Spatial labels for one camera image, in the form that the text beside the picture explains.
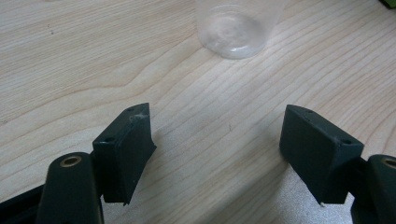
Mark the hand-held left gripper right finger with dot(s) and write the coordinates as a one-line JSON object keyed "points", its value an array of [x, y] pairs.
{"points": [[317, 155]]}

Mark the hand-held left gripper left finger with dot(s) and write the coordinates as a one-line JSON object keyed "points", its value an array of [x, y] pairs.
{"points": [[121, 161]]}

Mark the clear plastic cup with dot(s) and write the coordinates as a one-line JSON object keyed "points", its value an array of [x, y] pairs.
{"points": [[238, 29]]}

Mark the green object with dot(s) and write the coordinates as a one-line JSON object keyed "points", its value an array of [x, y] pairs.
{"points": [[389, 3]]}

